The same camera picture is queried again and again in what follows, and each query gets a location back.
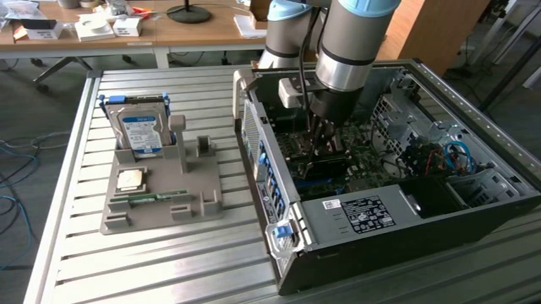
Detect blue expansion slot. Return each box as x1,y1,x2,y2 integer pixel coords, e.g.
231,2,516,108
295,177,335,189

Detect white tape roll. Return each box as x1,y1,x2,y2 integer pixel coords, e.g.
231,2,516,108
80,19,110,32

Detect white floor cable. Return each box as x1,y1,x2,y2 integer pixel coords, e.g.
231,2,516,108
0,131,71,150

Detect green RAM stick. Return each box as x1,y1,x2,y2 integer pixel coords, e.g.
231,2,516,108
110,189,190,204

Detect blue wire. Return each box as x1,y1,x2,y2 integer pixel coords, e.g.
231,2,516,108
444,141,477,175

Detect hard disk with blue caddy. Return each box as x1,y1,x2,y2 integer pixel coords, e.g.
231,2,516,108
98,92,174,159

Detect graphics card with metal bracket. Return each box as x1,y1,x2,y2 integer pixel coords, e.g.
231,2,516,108
295,155,351,181

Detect black floor cable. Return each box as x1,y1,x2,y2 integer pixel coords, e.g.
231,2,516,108
0,148,42,222

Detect green motherboard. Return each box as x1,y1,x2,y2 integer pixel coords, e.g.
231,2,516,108
273,104,406,202

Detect red wire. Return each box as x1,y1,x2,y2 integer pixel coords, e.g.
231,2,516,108
425,148,445,175

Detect wooden desk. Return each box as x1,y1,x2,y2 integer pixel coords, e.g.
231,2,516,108
0,0,387,69

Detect silver drive cage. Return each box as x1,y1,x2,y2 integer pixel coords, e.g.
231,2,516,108
371,71,462,165

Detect silver disk bay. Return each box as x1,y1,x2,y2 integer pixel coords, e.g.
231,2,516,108
444,167,524,212

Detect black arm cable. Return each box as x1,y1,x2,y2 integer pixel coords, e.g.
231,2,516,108
298,6,326,108

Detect open black PC case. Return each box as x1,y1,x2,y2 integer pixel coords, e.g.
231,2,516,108
231,58,541,297

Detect grey parts rack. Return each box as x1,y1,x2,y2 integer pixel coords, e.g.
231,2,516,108
100,114,226,237

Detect silver CPU chip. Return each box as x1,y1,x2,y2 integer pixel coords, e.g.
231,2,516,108
116,170,144,193

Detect wooden cabinet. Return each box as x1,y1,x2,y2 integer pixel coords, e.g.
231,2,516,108
374,0,492,77

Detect grey power supply unit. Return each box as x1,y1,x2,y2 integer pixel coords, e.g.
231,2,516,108
301,185,424,251

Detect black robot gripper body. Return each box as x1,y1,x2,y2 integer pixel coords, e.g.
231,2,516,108
306,89,363,163

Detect blue floor cable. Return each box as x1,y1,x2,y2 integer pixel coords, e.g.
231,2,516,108
0,194,35,270

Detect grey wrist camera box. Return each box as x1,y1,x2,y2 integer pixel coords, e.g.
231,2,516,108
278,77,317,109

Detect white paper stack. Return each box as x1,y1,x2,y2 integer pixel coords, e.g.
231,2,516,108
234,15,269,39

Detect flat white box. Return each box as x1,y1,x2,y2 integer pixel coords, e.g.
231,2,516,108
75,18,116,42

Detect small white labelled box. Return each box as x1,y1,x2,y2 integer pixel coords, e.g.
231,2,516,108
112,17,143,37

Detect black lamp base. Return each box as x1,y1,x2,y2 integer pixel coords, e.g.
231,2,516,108
166,0,212,25

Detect white box with black lid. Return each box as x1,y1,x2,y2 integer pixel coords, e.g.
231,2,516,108
20,19,64,41

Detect brown cardboard box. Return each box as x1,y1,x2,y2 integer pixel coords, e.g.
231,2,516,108
249,0,271,22

